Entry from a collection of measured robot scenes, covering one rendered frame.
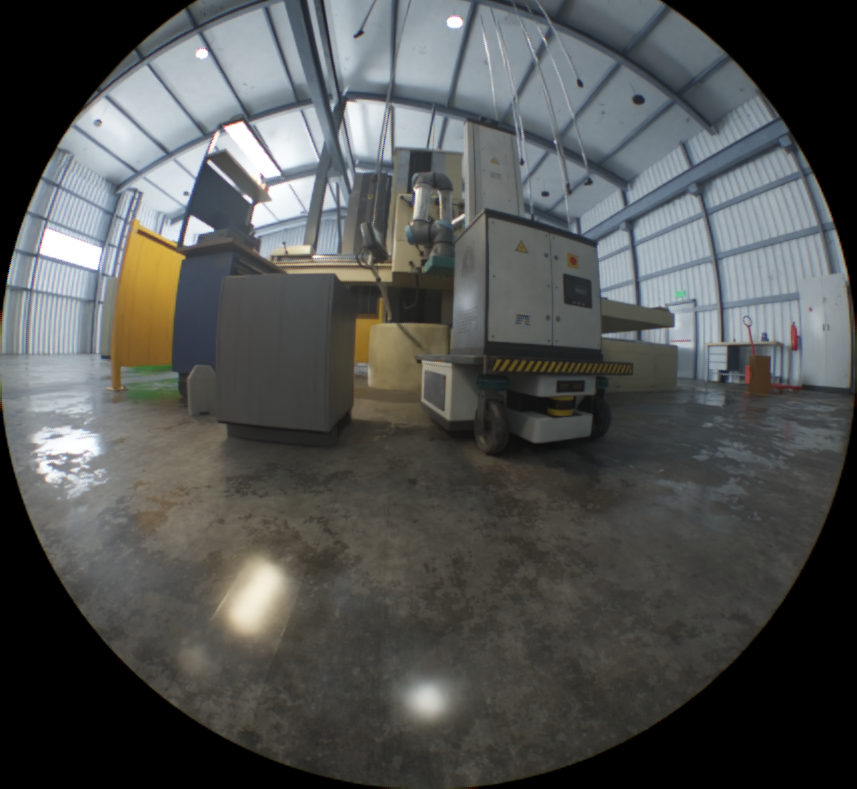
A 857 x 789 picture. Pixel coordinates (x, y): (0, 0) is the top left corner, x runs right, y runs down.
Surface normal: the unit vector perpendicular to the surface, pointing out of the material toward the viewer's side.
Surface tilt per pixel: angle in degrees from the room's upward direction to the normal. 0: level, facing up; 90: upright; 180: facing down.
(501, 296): 90
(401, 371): 90
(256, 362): 90
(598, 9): 169
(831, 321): 90
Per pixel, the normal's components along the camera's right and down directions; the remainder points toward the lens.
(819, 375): -0.99, -0.04
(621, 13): -0.23, 0.97
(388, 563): 0.04, -1.00
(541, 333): 0.24, 0.02
